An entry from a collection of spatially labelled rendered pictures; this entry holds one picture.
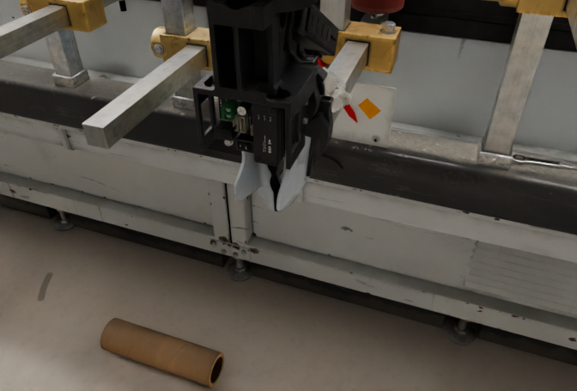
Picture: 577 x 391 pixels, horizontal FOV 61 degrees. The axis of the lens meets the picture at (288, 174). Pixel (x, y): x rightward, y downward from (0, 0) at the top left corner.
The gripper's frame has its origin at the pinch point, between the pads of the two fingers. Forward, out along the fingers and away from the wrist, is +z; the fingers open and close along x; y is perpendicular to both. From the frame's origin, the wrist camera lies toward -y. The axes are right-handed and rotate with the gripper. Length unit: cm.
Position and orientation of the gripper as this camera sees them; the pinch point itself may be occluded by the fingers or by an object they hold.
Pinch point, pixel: (280, 194)
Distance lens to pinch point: 46.0
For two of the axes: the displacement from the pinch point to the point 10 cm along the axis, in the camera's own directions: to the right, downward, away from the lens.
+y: -3.4, 5.6, -7.6
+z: 0.0, 8.0, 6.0
